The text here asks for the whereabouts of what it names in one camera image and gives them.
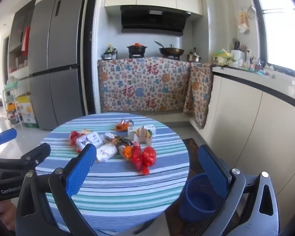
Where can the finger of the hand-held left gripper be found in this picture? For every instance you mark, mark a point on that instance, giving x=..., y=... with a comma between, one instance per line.
x=38, y=153
x=6, y=136

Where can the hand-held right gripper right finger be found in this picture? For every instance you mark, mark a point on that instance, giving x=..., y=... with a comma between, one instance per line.
x=213, y=172

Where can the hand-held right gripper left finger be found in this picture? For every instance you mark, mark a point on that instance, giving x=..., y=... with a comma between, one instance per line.
x=81, y=169

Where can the red snack packet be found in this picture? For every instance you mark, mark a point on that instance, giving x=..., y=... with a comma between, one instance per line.
x=75, y=140

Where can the white box with dark figures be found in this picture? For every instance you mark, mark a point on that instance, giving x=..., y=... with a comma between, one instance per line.
x=91, y=139

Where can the blue plastic wastebasket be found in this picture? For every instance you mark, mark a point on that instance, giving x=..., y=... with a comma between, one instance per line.
x=196, y=201

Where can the small cream snack packet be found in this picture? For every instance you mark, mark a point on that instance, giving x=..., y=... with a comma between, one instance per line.
x=86, y=130

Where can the dark snack wrapper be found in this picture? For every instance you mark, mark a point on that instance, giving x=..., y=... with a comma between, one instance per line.
x=123, y=142

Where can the red plastic mesh bag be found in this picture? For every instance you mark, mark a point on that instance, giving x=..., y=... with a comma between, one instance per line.
x=143, y=158

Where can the yellow white snack packet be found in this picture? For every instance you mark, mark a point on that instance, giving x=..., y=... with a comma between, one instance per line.
x=143, y=134

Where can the person's left hand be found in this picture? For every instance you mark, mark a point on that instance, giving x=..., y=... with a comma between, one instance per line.
x=0, y=207

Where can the colourful hexagon rug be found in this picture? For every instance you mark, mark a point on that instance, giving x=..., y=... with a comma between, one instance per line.
x=191, y=150

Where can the storage rack with basins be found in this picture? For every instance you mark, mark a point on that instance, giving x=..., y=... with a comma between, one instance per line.
x=11, y=103

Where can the yellow cardboard box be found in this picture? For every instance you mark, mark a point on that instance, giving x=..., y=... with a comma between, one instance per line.
x=28, y=110

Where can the round table with striped cloth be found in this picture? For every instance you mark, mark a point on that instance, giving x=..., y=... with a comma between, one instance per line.
x=118, y=189

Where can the white base cabinets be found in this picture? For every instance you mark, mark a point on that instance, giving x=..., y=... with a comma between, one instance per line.
x=260, y=127

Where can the small patterned cloth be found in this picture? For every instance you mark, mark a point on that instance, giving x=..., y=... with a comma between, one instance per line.
x=199, y=95

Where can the grey refrigerator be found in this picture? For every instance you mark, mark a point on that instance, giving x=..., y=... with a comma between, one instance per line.
x=59, y=54

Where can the red hanging bag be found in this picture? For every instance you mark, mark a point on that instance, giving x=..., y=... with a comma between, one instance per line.
x=26, y=40

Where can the large patterned cloth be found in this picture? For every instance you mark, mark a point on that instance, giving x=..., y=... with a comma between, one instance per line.
x=142, y=88

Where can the group of small bottles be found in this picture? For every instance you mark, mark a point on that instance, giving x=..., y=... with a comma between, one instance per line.
x=259, y=66

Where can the yellow green packets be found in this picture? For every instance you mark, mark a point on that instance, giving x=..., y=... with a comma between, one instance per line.
x=222, y=56

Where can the steel pot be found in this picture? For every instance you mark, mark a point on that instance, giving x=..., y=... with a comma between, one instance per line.
x=194, y=57

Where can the seasoning bottle rack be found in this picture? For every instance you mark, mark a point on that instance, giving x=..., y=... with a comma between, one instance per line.
x=109, y=54

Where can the white utensil holder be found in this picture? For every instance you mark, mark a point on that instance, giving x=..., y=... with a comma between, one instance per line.
x=237, y=55

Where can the black gas stove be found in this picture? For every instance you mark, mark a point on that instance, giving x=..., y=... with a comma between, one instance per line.
x=136, y=55

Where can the wok with glass lid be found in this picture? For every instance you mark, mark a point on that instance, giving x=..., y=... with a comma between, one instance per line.
x=170, y=52

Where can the black pot with orange lid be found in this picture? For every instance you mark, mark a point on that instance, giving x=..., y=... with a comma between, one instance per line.
x=137, y=48

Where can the hanging plastic bags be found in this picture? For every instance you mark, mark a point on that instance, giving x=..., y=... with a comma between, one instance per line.
x=243, y=22

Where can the window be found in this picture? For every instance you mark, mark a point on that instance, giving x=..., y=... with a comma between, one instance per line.
x=285, y=29

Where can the black range hood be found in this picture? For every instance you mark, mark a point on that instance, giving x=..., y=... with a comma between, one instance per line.
x=150, y=19

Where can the wall shelf unit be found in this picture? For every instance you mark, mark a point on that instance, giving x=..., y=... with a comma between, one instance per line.
x=18, y=29

